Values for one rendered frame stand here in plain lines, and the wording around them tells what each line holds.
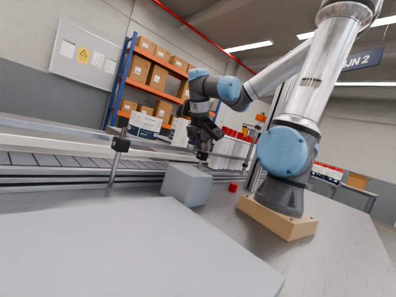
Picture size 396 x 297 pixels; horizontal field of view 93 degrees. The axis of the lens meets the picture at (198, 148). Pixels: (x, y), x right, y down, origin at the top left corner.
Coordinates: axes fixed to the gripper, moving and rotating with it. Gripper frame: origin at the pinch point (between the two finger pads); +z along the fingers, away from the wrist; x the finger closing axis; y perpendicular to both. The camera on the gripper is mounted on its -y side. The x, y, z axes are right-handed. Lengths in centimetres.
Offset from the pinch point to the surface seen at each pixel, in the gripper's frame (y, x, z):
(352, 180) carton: -52, -489, 282
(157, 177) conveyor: -4.9, 28.0, -7.3
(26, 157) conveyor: 1, 53, -24
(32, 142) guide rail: 4, 51, -26
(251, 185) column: -15.5, -13.7, 16.8
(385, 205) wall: -147, -637, 419
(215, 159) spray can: -1.5, -4.5, 3.4
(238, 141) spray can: -1.6, -23.4, 1.3
